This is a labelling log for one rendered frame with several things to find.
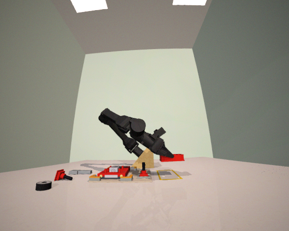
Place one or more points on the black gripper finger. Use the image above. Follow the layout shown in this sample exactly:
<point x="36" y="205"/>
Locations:
<point x="164" y="151"/>

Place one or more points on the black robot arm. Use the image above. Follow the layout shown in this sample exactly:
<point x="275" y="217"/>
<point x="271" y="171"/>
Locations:
<point x="121" y="125"/>

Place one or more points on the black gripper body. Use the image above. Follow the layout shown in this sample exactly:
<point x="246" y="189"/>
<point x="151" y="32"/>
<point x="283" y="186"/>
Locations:
<point x="150" y="143"/>

